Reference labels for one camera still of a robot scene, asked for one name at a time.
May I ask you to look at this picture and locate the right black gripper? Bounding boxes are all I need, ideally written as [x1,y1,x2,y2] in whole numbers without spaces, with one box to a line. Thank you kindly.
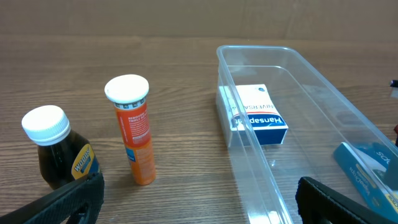
[390,80,398,98]

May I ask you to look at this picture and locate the dark syrup bottle white cap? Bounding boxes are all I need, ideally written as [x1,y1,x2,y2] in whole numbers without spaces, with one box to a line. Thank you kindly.
[21,105,101,190]

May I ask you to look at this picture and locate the blue yellow lozenge box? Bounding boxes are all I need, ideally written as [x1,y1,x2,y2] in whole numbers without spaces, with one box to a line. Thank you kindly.
[333,142,397,222]

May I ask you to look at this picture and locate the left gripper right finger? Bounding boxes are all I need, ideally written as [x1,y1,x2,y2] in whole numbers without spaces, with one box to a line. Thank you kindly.
[295,177,396,224]

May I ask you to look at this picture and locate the clear plastic container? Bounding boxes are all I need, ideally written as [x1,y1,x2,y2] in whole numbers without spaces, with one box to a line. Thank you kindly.
[217,45,397,223]

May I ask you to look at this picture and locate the red white medicine box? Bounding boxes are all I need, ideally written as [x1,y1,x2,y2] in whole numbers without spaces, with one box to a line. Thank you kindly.
[393,124,398,147]

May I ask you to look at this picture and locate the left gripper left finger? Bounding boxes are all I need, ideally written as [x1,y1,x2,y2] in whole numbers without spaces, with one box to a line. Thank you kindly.
[1,173,104,224]

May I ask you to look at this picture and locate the white blue plaster box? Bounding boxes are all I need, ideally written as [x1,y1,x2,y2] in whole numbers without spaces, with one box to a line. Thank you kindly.
[216,84,289,147]

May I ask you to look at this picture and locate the orange tablet tube white cap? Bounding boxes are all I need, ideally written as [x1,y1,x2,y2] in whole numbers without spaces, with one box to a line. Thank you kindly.
[104,74,156,185]

